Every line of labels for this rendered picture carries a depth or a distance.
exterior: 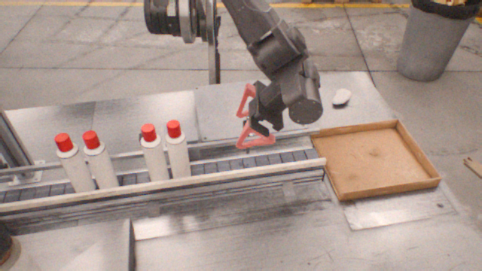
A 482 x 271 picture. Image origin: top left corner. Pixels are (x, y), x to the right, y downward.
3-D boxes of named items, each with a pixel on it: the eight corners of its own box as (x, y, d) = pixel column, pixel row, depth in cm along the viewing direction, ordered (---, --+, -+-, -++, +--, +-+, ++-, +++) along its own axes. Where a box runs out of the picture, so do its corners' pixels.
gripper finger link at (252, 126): (224, 147, 72) (255, 120, 67) (225, 123, 78) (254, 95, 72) (251, 162, 76) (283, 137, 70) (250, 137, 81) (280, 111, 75)
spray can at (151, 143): (151, 189, 104) (136, 135, 90) (151, 175, 108) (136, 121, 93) (170, 186, 105) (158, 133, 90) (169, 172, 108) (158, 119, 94)
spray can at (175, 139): (173, 184, 105) (163, 132, 91) (172, 171, 109) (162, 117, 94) (192, 182, 106) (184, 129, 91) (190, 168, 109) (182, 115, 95)
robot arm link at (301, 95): (292, 21, 63) (251, 50, 67) (299, 60, 55) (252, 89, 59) (328, 68, 69) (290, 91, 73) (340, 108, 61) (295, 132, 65)
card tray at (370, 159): (339, 202, 107) (342, 193, 104) (310, 138, 125) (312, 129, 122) (437, 187, 111) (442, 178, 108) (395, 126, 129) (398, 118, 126)
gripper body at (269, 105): (251, 118, 69) (279, 94, 65) (250, 84, 76) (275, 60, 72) (277, 134, 72) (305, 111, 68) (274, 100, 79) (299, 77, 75)
